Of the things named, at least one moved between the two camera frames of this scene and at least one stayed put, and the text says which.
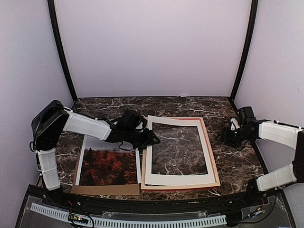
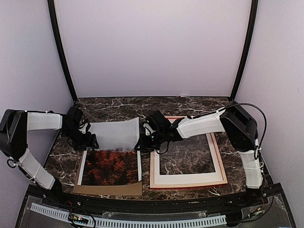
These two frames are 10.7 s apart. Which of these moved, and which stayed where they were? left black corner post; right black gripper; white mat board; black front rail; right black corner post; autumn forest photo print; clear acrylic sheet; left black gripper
Moved: right black gripper; left black gripper; white mat board
Stayed: autumn forest photo print; right black corner post; clear acrylic sheet; left black corner post; black front rail
